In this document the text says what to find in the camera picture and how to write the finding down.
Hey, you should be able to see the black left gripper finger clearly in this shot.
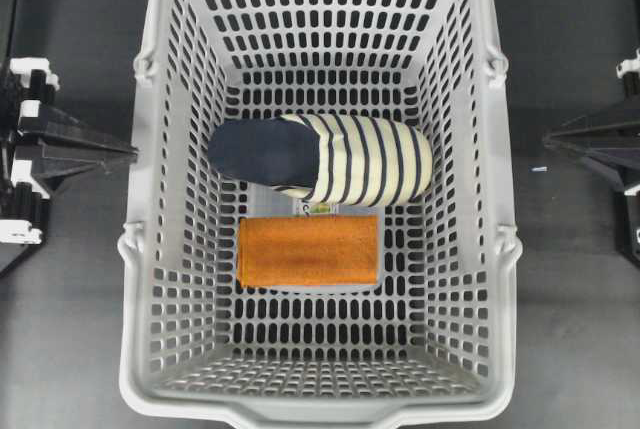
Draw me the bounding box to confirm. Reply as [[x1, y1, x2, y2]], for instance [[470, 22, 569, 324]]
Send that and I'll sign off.
[[17, 100, 137, 155], [19, 140, 131, 183]]

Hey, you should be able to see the label sticker on basket floor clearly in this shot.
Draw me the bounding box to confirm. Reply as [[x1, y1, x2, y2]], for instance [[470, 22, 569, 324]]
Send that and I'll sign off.
[[293, 200, 337, 217]]

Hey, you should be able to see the grey plastic shopping basket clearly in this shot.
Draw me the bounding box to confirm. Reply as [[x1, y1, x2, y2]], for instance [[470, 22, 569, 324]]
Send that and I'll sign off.
[[118, 0, 522, 428]]

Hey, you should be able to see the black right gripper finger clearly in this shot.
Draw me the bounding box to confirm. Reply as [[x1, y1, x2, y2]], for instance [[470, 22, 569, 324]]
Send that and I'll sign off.
[[544, 145, 639, 194], [543, 119, 639, 154]]

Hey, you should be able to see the striped navy cream slipper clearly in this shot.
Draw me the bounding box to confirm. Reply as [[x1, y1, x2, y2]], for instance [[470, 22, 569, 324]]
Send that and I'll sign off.
[[207, 114, 433, 207]]

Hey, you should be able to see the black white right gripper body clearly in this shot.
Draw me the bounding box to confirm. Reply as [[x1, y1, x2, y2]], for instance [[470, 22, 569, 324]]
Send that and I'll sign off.
[[616, 49, 639, 265]]

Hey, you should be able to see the orange cloth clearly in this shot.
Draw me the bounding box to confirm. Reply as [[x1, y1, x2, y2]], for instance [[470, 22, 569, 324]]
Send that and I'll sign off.
[[236, 215, 379, 288]]

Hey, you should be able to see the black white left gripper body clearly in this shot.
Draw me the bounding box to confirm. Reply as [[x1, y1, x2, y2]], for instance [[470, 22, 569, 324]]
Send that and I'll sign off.
[[1, 57, 59, 275]]

